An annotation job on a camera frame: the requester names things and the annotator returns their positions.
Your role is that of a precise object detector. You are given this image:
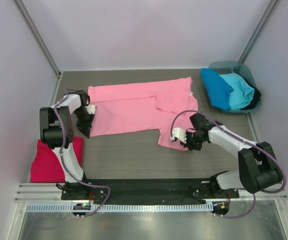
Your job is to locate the right aluminium corner post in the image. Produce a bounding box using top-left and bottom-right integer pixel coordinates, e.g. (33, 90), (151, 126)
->
(238, 0), (281, 64)

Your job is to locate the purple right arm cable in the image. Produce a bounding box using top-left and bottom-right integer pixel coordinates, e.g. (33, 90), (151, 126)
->
(170, 109), (288, 219)

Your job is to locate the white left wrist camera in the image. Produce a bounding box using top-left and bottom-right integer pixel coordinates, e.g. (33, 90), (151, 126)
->
(86, 104), (96, 115)

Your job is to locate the aluminium corner post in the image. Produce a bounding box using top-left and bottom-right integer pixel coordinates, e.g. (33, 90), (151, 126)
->
(238, 0), (281, 64)
(13, 0), (61, 79)

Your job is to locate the magenta folded t shirt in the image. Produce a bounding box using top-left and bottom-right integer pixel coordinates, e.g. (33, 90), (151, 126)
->
(29, 135), (85, 184)

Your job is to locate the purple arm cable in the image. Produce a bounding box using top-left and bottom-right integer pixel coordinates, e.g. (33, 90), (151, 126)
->
(170, 109), (288, 219)
(53, 87), (112, 217)

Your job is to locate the cyan t shirt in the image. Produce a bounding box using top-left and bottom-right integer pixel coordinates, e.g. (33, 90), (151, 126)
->
(220, 73), (255, 110)

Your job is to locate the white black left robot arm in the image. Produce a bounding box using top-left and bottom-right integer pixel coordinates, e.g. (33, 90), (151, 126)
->
(39, 89), (96, 189)

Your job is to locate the black t shirt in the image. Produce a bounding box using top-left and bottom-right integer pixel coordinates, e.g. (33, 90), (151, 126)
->
(241, 79), (261, 110)

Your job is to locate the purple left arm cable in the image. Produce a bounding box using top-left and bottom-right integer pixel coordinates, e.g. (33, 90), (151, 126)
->
(53, 87), (112, 217)

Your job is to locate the slotted white cable duct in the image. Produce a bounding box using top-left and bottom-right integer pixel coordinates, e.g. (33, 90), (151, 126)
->
(25, 202), (213, 214)

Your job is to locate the left aluminium corner post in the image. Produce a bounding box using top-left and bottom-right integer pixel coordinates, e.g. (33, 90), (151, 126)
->
(13, 0), (61, 79)

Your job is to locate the blue t shirt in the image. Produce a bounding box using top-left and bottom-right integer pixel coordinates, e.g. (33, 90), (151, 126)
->
(200, 68), (234, 111)

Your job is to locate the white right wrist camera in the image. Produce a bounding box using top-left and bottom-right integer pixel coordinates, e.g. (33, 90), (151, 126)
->
(170, 127), (187, 144)

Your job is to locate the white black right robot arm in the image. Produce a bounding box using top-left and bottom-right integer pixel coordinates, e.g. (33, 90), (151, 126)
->
(170, 111), (286, 194)

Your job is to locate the light pink t shirt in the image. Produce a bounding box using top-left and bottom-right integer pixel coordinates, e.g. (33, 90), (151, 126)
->
(88, 77), (198, 151)

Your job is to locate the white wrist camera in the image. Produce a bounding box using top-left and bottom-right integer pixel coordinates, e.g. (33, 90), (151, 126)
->
(86, 104), (96, 115)
(170, 127), (187, 144)

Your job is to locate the aluminium frame rail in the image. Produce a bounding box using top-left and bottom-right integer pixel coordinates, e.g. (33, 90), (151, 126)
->
(14, 183), (288, 203)

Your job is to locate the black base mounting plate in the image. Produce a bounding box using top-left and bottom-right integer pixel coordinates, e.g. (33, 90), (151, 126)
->
(56, 178), (240, 199)

